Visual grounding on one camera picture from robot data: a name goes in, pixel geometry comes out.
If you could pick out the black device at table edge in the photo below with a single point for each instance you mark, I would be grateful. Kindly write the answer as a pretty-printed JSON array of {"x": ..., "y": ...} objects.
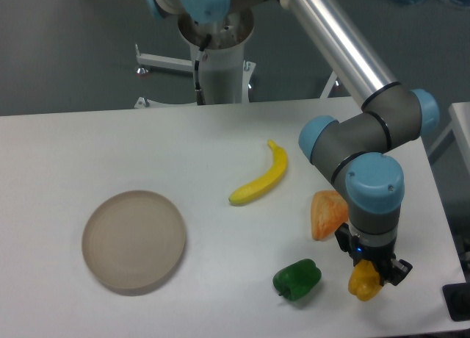
[{"x": 457, "y": 301}]

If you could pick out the green toy pepper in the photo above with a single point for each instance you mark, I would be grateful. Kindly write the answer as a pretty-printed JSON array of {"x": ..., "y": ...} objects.
[{"x": 297, "y": 280}]

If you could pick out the white side table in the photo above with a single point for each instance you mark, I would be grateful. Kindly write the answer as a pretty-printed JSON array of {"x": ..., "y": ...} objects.
[{"x": 457, "y": 130}]

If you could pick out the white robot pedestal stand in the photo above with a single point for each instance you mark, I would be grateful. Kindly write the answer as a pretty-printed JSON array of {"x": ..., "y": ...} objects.
[{"x": 220, "y": 72}]

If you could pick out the yellow toy pepper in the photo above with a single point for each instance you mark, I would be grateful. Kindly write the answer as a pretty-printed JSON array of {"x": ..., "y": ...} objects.
[{"x": 364, "y": 281}]

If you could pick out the yellow toy banana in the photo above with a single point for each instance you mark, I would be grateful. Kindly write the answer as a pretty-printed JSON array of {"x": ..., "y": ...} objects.
[{"x": 260, "y": 186}]

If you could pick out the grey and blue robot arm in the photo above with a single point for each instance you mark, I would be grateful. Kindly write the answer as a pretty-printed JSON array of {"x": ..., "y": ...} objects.
[{"x": 351, "y": 155}]

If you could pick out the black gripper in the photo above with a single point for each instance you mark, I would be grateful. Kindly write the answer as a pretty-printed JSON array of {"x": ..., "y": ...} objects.
[{"x": 376, "y": 248}]

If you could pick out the beige round plate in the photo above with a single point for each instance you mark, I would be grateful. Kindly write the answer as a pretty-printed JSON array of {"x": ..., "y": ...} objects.
[{"x": 133, "y": 242}]

